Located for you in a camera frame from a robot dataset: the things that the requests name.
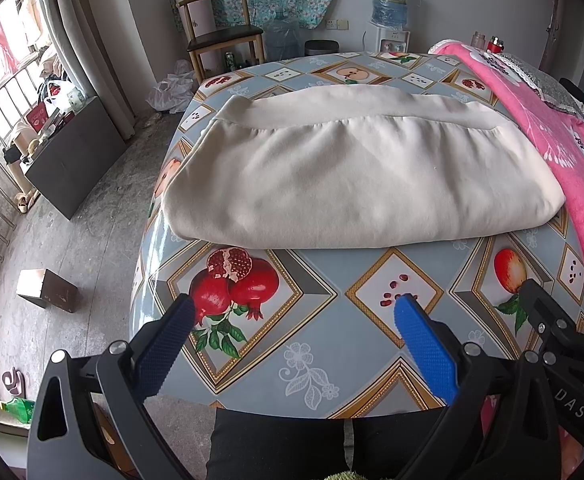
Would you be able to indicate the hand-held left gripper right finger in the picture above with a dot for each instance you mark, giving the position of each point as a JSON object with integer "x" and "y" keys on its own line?
{"x": 427, "y": 350}

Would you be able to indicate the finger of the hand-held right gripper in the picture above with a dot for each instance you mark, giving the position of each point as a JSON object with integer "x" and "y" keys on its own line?
{"x": 542, "y": 305}

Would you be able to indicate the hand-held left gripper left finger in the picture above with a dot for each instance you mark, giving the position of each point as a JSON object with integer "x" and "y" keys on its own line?
{"x": 164, "y": 345}

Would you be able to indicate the cream jacket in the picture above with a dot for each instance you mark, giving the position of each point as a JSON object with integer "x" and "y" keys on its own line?
{"x": 352, "y": 175}

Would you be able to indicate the fruit print tablecloth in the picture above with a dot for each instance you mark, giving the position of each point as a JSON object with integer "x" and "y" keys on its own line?
{"x": 322, "y": 310}

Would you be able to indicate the cardboard box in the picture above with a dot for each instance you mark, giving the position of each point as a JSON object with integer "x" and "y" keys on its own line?
{"x": 47, "y": 290}

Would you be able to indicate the pink slipper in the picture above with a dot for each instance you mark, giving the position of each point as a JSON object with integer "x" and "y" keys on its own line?
{"x": 13, "y": 380}

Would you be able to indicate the green bottle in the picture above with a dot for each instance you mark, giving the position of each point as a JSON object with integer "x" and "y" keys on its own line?
{"x": 19, "y": 407}

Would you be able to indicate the pink floral blanket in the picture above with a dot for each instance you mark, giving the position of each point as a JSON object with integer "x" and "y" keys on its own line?
{"x": 537, "y": 125}

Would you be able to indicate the black padded object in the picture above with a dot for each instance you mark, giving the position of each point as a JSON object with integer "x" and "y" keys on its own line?
{"x": 572, "y": 91}

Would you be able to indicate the dark cabinet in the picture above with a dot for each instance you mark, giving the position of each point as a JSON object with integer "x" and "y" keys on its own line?
{"x": 74, "y": 155}

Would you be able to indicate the grey lace cushion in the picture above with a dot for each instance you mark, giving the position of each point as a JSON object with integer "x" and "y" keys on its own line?
{"x": 537, "y": 77}

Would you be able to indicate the white plastic bag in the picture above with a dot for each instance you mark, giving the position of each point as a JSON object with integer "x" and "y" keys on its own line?
{"x": 172, "y": 90}

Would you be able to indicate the red box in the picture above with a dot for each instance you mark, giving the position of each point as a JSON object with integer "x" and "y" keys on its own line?
{"x": 39, "y": 119}

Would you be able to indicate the white water dispenser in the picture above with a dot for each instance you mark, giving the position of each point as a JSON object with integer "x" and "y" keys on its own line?
{"x": 389, "y": 40}

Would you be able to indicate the wooden chair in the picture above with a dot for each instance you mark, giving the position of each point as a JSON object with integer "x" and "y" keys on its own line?
{"x": 222, "y": 37}

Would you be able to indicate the grey curtain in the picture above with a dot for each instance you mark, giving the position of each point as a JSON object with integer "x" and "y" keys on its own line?
{"x": 97, "y": 35}

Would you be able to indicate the black trash bin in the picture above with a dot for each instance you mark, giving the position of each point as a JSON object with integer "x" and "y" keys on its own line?
{"x": 322, "y": 47}

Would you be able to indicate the empty clear water jug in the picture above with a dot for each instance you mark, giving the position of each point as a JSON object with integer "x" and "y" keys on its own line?
{"x": 282, "y": 40}

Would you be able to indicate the wall socket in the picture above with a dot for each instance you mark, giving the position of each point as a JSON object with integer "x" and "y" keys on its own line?
{"x": 337, "y": 24}

